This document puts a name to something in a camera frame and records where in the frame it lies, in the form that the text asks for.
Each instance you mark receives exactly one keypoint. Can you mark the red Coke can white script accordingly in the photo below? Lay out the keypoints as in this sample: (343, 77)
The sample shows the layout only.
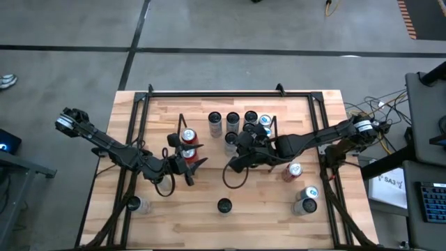
(291, 173)

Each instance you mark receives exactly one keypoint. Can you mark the black desk leg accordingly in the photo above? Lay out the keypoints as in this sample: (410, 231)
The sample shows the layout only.
(386, 163)

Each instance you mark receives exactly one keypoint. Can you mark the black backlit keyboard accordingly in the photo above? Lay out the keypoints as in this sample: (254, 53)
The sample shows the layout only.
(433, 204)

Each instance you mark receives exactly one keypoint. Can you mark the white printed paper sheet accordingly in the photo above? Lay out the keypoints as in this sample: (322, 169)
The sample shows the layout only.
(386, 188)

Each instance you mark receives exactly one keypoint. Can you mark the red Coke can black script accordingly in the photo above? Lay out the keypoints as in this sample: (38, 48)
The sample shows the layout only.
(190, 155)

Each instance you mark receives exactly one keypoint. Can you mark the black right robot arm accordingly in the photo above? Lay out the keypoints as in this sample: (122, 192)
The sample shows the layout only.
(320, 134)

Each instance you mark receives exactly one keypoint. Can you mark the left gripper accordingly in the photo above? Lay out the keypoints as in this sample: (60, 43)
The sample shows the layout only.
(179, 164)

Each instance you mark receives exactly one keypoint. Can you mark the white Celsius can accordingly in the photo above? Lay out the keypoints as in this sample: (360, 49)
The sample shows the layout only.
(248, 127)
(230, 143)
(250, 117)
(306, 206)
(137, 205)
(232, 123)
(166, 183)
(215, 125)

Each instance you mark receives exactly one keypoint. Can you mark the black mat orange striped edge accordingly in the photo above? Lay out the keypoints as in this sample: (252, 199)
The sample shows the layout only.
(428, 17)

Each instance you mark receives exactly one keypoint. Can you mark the blue silver Red Bull can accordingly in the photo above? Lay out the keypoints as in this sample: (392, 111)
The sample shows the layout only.
(265, 120)
(308, 192)
(268, 132)

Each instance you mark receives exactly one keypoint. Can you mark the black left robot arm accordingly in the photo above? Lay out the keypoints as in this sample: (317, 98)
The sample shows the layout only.
(104, 144)

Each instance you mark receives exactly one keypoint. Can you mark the black device blue light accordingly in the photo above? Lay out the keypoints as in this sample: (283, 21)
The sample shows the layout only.
(10, 141)

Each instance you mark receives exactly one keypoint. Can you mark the grey desk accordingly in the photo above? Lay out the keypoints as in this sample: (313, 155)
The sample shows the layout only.
(413, 223)
(21, 164)

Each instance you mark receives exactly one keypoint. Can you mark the person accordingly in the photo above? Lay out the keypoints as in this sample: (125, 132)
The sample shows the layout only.
(7, 82)

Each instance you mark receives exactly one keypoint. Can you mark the black aluminium table frame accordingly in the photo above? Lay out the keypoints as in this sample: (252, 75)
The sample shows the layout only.
(226, 94)

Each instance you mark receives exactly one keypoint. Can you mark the teal palm Celsius can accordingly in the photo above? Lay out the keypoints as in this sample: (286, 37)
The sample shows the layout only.
(224, 205)

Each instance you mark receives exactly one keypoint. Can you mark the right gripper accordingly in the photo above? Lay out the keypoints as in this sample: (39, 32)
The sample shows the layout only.
(259, 153)

